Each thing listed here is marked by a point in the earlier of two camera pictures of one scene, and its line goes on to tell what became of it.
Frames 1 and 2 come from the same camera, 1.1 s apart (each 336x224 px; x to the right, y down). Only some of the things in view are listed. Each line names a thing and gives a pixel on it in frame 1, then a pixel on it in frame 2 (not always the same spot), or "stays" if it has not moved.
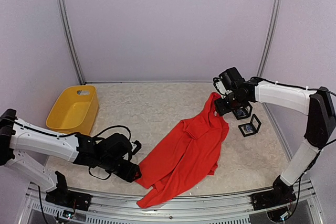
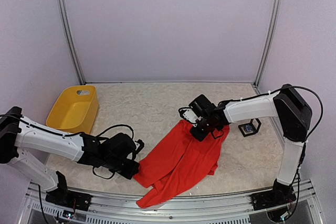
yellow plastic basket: (75, 109) stays
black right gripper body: (233, 103) -> (201, 134)
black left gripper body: (109, 163) stays
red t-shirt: (183, 162) stays
